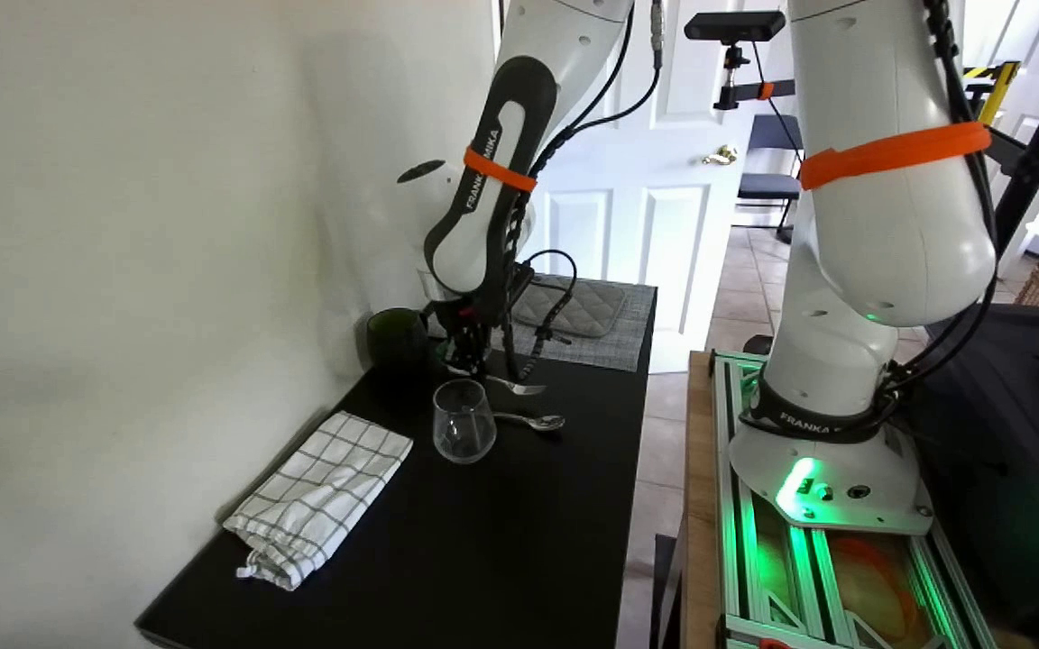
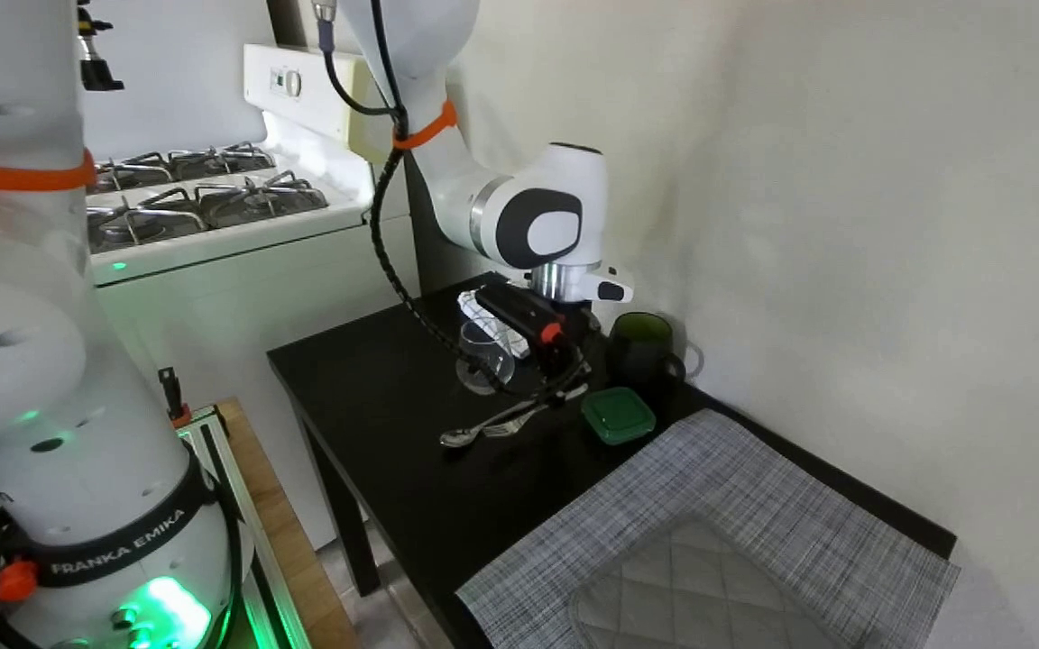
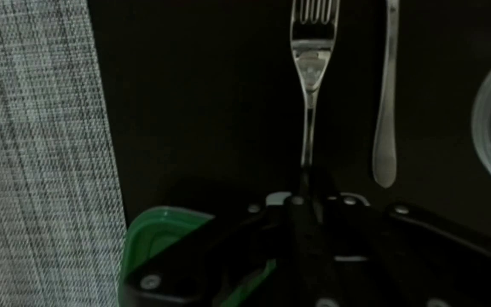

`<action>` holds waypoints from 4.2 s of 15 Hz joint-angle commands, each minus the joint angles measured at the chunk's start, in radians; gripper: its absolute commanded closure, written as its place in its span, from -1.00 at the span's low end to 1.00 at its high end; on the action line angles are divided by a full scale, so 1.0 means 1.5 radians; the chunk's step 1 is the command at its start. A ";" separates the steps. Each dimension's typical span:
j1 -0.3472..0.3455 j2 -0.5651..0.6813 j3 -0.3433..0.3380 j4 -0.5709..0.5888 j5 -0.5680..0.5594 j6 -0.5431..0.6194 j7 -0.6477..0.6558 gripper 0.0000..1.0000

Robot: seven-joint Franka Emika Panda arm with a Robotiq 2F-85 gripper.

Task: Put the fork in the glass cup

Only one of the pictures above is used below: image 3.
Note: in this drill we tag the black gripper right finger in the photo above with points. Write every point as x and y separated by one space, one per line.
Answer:
345 237

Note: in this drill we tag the grey woven placemat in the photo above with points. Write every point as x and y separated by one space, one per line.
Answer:
60 201

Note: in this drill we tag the green lidded square container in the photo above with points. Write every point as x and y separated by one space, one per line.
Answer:
183 257

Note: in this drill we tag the silver metal fork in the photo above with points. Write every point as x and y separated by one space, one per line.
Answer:
384 160
312 37

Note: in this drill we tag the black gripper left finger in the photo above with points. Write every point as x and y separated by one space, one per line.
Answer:
292 230

